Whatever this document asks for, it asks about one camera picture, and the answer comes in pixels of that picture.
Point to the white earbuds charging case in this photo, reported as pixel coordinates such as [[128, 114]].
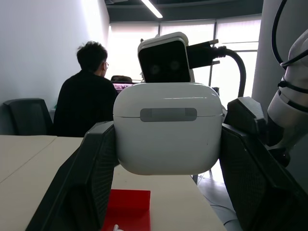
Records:
[[168, 144]]

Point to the long ceiling light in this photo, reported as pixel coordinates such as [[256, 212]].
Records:
[[152, 8]]

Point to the black office chair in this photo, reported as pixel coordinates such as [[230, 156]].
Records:
[[29, 115]]

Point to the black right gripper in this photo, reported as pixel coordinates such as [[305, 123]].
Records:
[[245, 113]]

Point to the person in black sweater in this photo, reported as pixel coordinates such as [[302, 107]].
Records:
[[84, 103]]

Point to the computer monitor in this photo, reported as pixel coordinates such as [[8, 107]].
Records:
[[121, 85]]

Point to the black chair headrest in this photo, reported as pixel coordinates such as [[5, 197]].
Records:
[[121, 78]]

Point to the red plastic bin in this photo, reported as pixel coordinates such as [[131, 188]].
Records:
[[130, 209]]

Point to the white earbud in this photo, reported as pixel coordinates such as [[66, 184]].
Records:
[[116, 228]]

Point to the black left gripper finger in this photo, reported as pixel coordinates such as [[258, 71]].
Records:
[[84, 183]]

